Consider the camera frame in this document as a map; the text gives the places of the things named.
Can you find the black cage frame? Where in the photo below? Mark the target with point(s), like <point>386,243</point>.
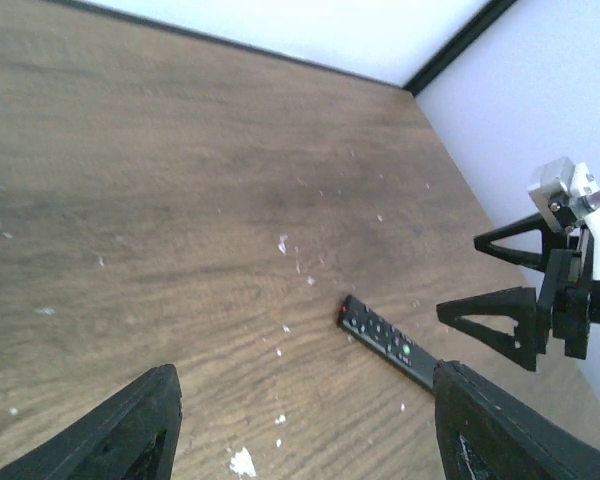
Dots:
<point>406,44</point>

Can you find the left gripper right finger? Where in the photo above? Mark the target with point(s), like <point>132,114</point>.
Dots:
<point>483,432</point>

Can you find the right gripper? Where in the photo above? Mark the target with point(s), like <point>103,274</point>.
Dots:
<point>567,300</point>

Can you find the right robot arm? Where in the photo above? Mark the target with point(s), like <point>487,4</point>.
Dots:
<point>529,242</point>

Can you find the black remote control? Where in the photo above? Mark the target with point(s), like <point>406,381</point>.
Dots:
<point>360,322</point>

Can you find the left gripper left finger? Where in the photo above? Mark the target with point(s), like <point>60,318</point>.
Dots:
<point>131,435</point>

